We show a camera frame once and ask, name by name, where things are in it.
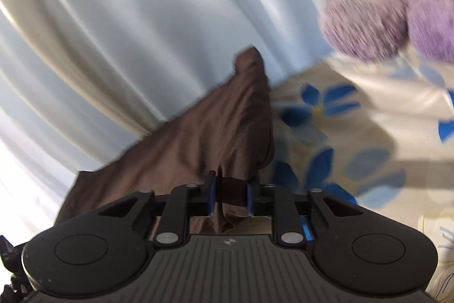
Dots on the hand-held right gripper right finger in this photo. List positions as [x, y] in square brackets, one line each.
[250, 198]

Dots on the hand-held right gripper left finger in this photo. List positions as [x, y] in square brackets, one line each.
[211, 193]

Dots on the brown jacket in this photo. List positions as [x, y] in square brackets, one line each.
[212, 118]

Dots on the blue floral bedsheet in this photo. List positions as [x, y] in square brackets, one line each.
[354, 104]

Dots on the white curtain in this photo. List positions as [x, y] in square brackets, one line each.
[124, 22]

